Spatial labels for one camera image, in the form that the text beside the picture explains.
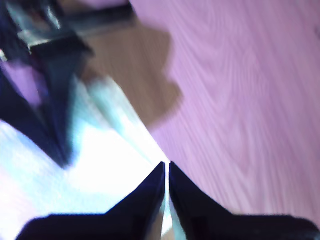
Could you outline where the pastel striped fluffy tea towel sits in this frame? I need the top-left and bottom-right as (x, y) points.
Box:
(0, 76), (172, 240)

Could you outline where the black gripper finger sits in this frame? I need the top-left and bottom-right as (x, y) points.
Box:
(29, 36), (96, 169)
(168, 161), (237, 240)
(0, 66), (65, 167)
(104, 161), (166, 240)

